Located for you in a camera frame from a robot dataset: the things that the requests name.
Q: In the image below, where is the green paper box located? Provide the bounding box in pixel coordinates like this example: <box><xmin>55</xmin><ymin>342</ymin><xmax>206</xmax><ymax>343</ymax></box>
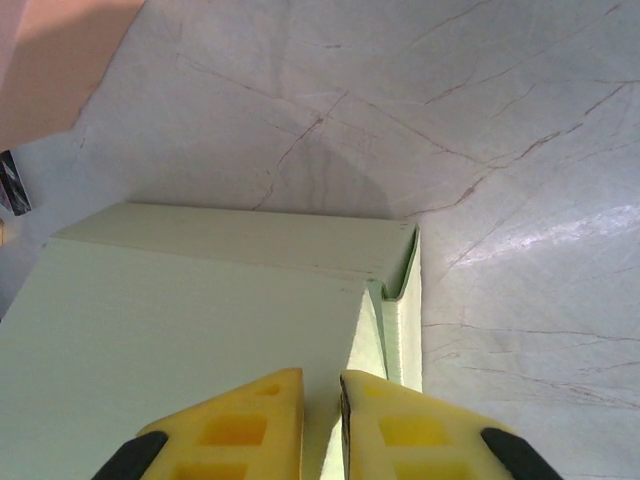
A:
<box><xmin>0</xmin><ymin>202</ymin><xmax>425</xmax><ymax>480</ymax></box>

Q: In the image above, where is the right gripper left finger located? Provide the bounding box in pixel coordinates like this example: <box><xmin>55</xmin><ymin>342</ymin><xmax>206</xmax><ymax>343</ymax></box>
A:
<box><xmin>97</xmin><ymin>367</ymin><xmax>306</xmax><ymax>480</ymax></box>

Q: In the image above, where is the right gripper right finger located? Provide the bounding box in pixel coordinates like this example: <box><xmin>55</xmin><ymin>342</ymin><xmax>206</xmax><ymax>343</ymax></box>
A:
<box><xmin>339</xmin><ymin>369</ymin><xmax>566</xmax><ymax>480</ymax></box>

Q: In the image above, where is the orange paper box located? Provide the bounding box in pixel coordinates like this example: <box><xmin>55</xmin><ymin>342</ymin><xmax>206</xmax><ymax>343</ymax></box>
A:
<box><xmin>0</xmin><ymin>0</ymin><xmax>146</xmax><ymax>147</ymax></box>

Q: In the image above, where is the black folding chessboard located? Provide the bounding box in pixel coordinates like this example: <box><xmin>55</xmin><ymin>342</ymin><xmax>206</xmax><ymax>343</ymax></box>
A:
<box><xmin>0</xmin><ymin>148</ymin><xmax>34</xmax><ymax>217</ymax></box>

